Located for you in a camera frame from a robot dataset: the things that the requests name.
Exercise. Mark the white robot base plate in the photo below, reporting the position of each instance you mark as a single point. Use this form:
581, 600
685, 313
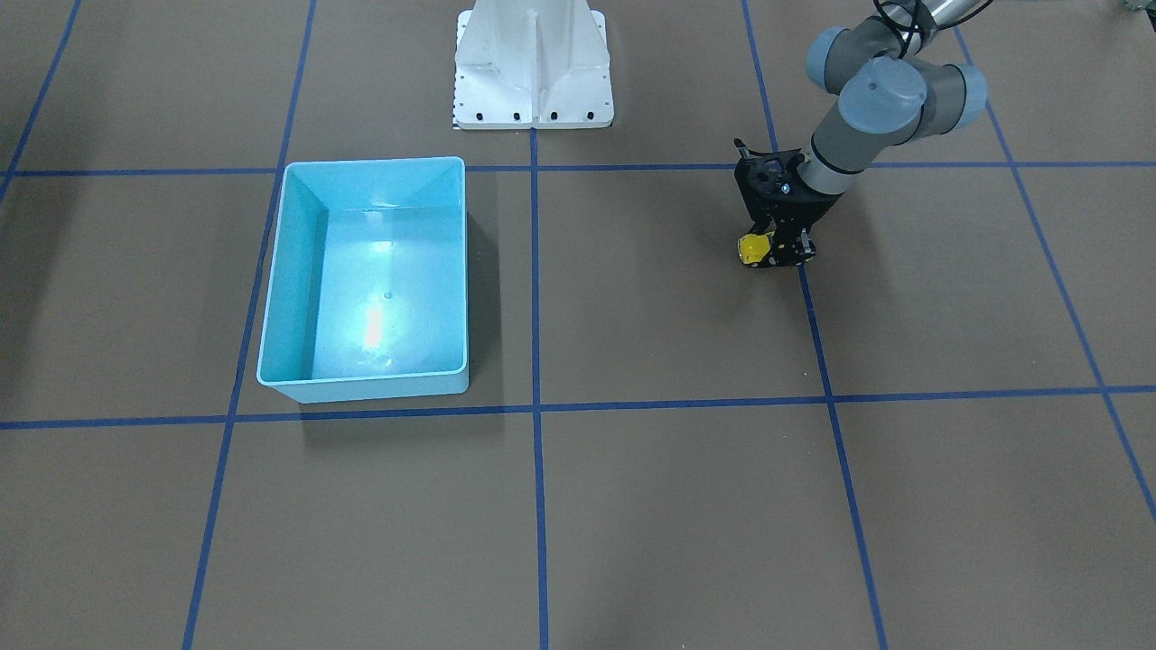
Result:
532, 65

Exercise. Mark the light blue plastic bin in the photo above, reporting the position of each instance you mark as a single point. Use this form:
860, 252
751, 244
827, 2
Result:
367, 294

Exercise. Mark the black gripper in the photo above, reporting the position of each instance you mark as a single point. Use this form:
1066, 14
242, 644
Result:
806, 208

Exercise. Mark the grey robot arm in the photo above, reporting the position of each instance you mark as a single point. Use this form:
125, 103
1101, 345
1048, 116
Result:
884, 96

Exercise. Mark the yellow beetle toy car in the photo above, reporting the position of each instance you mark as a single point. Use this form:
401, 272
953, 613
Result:
767, 250

